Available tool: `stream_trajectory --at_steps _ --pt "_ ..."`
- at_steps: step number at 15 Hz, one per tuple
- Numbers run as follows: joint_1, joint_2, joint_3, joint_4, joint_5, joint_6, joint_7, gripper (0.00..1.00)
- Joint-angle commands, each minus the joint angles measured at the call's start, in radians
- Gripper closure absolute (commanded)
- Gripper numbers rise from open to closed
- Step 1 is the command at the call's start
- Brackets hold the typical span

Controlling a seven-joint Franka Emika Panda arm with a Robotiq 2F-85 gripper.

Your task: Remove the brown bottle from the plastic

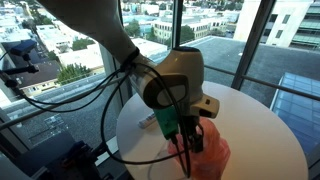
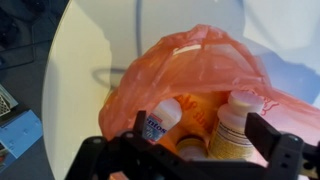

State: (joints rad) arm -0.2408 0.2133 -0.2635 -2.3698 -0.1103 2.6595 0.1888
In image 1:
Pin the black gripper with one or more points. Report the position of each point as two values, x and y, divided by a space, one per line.
192 126

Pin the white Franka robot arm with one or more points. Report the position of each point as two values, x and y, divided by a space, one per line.
100 20

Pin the orange plastic bag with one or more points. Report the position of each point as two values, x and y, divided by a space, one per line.
216 156

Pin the white tube with barcode label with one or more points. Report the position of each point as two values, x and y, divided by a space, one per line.
146 121

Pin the blue glass roof outside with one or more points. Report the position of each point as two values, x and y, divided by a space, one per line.
300 110

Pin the dark window mullion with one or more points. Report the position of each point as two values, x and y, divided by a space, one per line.
250 43
177 23

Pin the black equipment with blue parts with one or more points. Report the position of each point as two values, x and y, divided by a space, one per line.
66 160

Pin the white concrete building outside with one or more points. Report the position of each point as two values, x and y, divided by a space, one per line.
293 20

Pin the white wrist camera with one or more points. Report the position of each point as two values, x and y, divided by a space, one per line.
206 105

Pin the dark window rail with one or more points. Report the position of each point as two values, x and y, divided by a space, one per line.
33 112
283 88

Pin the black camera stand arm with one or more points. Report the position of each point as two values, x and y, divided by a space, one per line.
20 70

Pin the blue camera on stand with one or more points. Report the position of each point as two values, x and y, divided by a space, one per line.
24 47

